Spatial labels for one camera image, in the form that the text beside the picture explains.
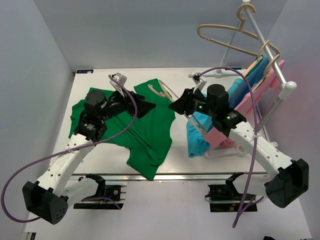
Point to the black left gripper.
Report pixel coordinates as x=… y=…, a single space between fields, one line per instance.
x=133 y=104

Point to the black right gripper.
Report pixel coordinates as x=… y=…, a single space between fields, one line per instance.
x=184 y=103

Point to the beige hanger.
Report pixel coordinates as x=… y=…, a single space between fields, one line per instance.
x=224 y=35
x=166 y=93
x=259 y=56
x=266 y=71

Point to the green t shirt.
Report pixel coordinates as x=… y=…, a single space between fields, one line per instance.
x=148 y=139

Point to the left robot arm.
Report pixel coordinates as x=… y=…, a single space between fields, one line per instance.
x=48 y=197

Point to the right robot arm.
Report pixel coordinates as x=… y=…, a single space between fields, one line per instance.
x=286 y=179

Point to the blue t shirt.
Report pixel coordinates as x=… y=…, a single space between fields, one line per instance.
x=200 y=122

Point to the pink t shirt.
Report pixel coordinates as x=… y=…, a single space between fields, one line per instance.
x=245 y=107

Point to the beige hanger under blue shirt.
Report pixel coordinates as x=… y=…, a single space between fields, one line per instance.
x=259 y=56

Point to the empty beige hanger on rack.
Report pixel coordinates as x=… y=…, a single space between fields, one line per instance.
x=224 y=35

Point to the beige hanger under pink shirt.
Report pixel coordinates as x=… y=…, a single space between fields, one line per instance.
x=266 y=71

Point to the blue label sticker left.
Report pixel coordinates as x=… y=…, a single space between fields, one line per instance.
x=84 y=71

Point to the white clothes rack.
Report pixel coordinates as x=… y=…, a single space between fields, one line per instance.
x=287 y=87

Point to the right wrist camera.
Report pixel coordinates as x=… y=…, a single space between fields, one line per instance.
x=199 y=82

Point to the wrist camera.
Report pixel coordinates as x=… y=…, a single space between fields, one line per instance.
x=199 y=82
x=118 y=81

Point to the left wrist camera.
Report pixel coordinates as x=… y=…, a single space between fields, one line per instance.
x=118 y=81

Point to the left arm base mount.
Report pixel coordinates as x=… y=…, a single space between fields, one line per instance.
x=109 y=196

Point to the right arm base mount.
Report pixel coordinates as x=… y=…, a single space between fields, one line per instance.
x=224 y=198

